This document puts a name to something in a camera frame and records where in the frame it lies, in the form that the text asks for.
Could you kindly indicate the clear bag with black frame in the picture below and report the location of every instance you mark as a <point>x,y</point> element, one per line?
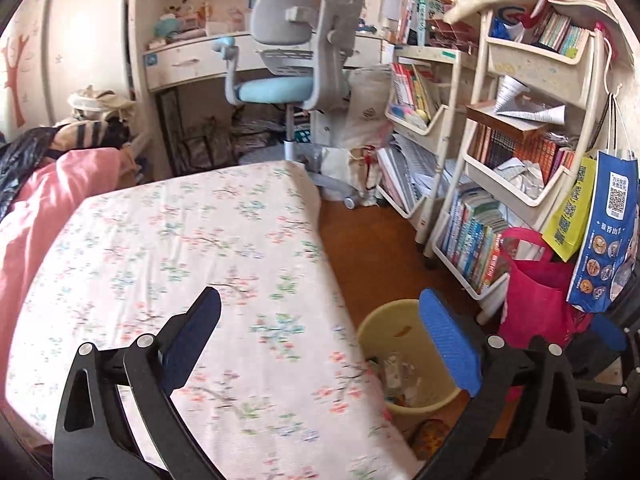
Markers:
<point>205,145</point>

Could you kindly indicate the striped cloth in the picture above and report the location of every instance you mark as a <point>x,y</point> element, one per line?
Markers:
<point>85,135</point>

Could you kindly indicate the narrow white shelf cart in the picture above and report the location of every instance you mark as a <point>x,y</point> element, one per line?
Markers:
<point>430,55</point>

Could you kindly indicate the grey bundle of papers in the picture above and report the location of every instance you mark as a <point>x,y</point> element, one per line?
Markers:
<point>255,127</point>

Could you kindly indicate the grey blue office chair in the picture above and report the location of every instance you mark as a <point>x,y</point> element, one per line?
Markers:
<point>285,15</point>

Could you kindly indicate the row of thin colourful books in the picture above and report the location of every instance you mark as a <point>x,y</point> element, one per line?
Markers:
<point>405,85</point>

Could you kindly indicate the white tote bag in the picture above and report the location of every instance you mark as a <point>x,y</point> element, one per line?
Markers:
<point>365,105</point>

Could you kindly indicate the stack of papers and folders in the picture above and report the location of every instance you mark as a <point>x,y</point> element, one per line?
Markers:
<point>400,170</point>

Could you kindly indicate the folded white paper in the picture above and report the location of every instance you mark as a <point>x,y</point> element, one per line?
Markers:
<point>520,102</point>

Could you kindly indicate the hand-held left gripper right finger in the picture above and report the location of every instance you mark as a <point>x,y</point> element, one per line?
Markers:
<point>447,340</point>

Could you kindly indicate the yellow trash bin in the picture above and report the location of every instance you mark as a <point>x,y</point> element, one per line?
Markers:
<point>380,325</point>

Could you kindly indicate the white cloth bag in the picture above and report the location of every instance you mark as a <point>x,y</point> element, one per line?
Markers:
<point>97,102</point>

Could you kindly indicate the white wardrobe with tree decal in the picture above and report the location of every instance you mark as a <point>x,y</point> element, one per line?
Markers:
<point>50,35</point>

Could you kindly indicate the white desk with drawers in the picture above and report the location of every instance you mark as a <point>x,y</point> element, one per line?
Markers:
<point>190,62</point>

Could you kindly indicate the row of orange spined books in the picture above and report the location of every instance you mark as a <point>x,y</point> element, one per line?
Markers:
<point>520,147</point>

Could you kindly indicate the black puffer jacket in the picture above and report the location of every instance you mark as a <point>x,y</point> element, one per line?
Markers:
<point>20,155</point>

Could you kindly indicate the yellow printed bag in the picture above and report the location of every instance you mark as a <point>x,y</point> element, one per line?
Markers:
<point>570,215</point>

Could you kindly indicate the orange patterned packet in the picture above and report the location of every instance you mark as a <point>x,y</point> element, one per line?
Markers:
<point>430,437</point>

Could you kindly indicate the pink bag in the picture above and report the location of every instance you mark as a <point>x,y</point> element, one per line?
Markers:
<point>535,300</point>

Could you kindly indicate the row of tall upright books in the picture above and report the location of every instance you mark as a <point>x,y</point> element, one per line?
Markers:
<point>415,5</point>

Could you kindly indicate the blue printed bag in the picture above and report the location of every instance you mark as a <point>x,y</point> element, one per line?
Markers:
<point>605,240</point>

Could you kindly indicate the pink blanket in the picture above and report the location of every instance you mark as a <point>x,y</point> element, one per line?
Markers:
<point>30,230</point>

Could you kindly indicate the crumpled white paper sheet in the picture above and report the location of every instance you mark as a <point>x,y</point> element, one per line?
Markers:
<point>517,177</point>

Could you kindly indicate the row of small pastel books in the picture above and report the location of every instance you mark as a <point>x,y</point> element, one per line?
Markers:
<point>560,32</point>

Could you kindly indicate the wide white shelf cart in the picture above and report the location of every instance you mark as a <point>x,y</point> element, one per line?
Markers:
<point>530,72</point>

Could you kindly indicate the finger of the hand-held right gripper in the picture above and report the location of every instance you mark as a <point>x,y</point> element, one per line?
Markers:
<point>609,334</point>
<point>600,390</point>

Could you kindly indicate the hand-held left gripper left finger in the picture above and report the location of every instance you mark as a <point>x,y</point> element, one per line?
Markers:
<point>197,330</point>

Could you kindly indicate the pink plastic organizer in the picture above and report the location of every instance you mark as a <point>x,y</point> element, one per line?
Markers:
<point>450,32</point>

